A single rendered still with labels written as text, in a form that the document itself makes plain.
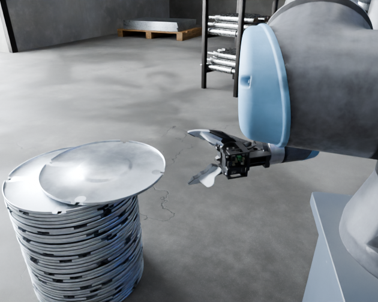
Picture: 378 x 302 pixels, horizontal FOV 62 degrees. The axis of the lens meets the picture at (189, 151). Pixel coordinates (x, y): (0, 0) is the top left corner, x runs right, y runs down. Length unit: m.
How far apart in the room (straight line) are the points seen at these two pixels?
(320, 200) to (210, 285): 0.52
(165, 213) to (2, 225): 0.54
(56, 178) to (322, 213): 0.56
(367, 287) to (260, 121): 0.19
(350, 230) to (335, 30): 0.21
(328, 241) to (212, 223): 0.72
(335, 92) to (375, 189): 0.13
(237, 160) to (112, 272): 0.39
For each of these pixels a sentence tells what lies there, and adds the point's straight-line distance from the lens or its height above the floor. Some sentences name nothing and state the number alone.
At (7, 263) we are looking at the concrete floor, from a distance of 1.09.
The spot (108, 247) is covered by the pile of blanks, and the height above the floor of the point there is 0.18.
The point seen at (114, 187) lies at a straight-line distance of 0.69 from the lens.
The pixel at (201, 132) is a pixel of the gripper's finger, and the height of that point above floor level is 0.40.
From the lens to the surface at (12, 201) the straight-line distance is 0.75.
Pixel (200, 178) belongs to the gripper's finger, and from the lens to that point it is 0.82.
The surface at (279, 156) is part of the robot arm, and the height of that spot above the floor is 0.32.
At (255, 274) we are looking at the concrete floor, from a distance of 0.95.
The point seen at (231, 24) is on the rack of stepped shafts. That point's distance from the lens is 2.36.
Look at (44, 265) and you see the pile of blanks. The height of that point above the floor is 0.17.
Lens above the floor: 0.70
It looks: 27 degrees down
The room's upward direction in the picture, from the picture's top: straight up
